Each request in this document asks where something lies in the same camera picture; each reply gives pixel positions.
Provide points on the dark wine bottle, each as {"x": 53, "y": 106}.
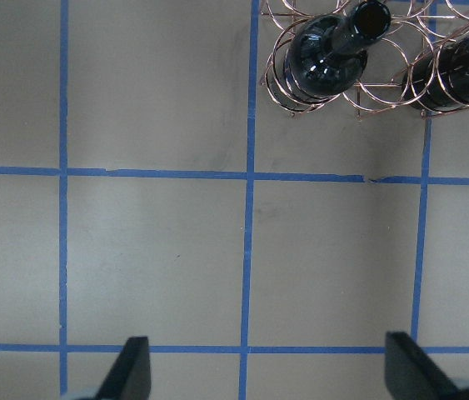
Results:
{"x": 455, "y": 71}
{"x": 329, "y": 53}

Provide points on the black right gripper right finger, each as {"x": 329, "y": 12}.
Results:
{"x": 410, "y": 374}

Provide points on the copper wire bottle basket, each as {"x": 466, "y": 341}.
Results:
{"x": 402, "y": 68}

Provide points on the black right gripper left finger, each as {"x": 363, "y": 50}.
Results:
{"x": 130, "y": 375}

